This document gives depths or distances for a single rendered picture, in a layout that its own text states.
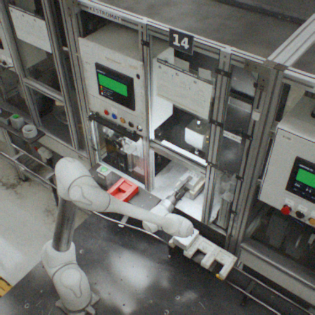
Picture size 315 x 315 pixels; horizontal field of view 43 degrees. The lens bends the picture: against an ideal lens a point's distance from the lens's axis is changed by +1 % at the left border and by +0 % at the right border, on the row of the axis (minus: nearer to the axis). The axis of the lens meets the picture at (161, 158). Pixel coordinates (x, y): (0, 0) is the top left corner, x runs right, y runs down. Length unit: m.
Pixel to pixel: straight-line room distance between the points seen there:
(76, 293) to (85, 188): 0.64
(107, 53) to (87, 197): 0.73
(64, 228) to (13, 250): 1.47
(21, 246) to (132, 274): 1.35
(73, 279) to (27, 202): 1.75
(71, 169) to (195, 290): 1.04
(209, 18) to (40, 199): 2.48
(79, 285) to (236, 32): 1.44
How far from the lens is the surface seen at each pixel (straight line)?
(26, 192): 3.92
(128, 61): 1.97
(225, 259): 2.31
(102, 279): 2.46
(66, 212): 2.04
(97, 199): 1.81
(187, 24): 1.85
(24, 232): 3.63
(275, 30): 1.86
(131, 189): 2.46
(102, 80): 2.14
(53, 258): 2.27
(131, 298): 2.39
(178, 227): 2.12
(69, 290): 2.18
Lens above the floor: 2.82
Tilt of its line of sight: 45 degrees down
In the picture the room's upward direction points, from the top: straight up
